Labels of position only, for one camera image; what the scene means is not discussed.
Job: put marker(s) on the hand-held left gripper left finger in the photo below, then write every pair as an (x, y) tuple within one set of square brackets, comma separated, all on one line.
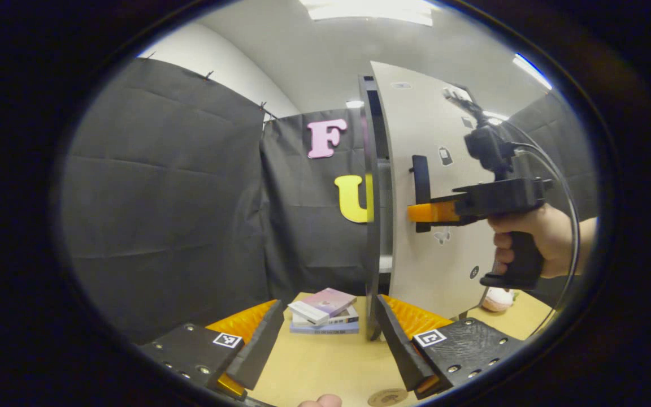
[(260, 345)]

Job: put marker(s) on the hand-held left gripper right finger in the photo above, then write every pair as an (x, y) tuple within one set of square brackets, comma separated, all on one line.
[(396, 345)]

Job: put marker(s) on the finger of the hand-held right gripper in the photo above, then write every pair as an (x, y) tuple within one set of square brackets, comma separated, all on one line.
[(433, 211)]

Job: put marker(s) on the round wooden coaster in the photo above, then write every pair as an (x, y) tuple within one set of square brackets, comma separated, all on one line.
[(387, 397)]

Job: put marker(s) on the dark grey cabinet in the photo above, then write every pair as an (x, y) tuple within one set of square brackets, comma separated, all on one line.
[(372, 254)]

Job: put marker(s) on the white cabinet door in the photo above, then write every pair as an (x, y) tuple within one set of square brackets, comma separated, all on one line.
[(416, 130)]

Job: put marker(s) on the blue book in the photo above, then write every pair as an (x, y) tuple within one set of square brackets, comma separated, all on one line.
[(325, 329)]

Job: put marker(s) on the black backdrop cloth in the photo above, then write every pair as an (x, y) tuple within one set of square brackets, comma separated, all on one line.
[(303, 237), (563, 147), (161, 198)]

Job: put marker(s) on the small ceiling light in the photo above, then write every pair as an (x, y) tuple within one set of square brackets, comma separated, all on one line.
[(354, 104), (495, 116)]

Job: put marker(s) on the pink plush toy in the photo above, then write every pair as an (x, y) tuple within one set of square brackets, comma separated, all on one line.
[(496, 301)]

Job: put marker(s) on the long ceiling light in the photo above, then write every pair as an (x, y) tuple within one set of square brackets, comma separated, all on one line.
[(532, 70)]

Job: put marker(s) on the large ceiling light panel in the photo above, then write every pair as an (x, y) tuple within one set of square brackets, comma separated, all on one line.
[(365, 10)]

